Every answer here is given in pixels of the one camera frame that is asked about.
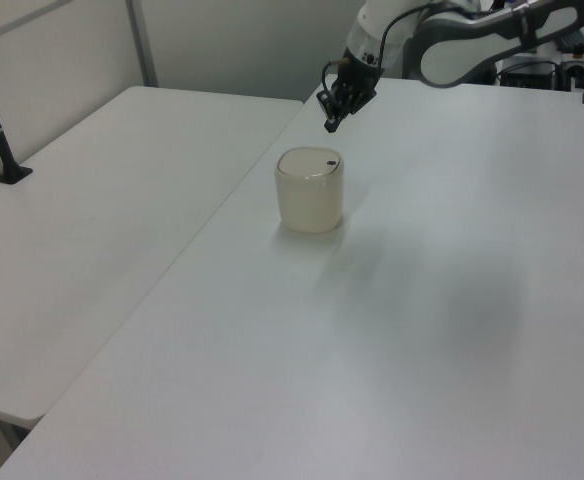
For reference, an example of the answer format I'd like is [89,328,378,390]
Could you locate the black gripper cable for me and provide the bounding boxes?
[319,0,446,101]

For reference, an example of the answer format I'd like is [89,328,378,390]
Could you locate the cream round trash bin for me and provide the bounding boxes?
[273,146,347,234]

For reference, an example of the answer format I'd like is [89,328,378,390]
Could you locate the white side table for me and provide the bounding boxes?
[0,85,306,429]

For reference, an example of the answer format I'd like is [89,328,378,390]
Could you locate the cream bin lid with button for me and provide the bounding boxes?
[276,147,344,183]

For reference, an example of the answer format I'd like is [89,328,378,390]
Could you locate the grey metal partition post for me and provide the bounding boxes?
[124,0,160,88]

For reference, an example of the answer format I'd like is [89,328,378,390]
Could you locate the black keyboard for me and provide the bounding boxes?
[553,28,584,57]

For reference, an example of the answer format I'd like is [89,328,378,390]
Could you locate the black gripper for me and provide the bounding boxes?
[322,55,386,134]

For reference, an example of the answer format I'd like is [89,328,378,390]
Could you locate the black electronics box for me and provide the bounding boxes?
[495,58,574,92]

